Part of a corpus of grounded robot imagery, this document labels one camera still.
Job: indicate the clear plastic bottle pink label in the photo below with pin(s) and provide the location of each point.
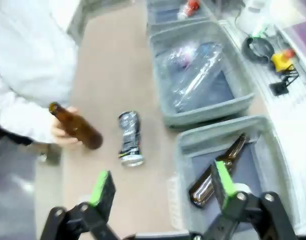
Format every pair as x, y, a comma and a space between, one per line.
192, 75

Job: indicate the yellow emergency stop box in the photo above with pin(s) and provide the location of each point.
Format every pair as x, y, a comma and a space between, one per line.
281, 61

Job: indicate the brown glass bottle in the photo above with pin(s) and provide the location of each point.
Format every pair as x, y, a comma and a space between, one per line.
202, 187
85, 132

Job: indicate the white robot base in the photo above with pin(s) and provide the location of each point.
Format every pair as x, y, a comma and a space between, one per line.
250, 15

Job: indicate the crushed red can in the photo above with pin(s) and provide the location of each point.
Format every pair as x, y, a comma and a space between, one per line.
190, 6

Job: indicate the grey fabric basket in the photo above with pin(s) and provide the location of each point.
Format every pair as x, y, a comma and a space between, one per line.
270, 150
205, 116
205, 15

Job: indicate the person's hand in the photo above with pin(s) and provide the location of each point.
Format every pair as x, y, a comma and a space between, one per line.
59, 136

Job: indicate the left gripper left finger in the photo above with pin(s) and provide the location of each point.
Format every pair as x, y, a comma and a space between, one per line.
104, 192

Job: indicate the crushed black silver can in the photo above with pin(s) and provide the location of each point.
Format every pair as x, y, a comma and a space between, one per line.
130, 140

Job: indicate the person in white shirt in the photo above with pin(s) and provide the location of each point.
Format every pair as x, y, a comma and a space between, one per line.
25, 62

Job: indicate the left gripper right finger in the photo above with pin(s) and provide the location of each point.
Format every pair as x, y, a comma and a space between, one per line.
223, 185

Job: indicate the black square clip mount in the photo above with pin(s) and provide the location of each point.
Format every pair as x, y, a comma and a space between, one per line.
277, 88

